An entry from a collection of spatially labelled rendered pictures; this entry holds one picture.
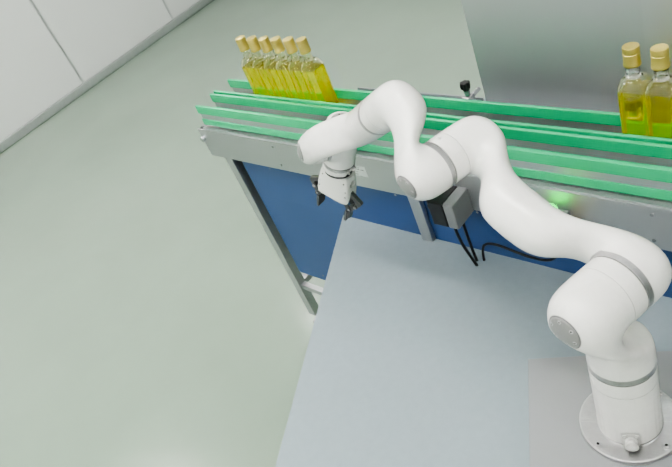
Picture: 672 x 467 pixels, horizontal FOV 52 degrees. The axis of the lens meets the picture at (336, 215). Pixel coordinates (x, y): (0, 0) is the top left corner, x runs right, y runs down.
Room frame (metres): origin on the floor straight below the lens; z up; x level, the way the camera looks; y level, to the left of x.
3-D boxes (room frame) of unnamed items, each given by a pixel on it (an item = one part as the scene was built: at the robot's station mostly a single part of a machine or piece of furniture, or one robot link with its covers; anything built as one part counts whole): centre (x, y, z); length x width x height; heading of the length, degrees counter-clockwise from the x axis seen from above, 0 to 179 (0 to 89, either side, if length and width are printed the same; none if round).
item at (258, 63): (2.15, 0.01, 1.19); 0.06 x 0.06 x 0.28; 36
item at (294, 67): (2.01, -0.09, 1.19); 0.06 x 0.06 x 0.28; 36
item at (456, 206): (1.41, -0.28, 0.96); 0.08 x 0.08 x 0.08; 36
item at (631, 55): (1.18, -0.69, 1.31); 0.04 x 0.04 x 0.04
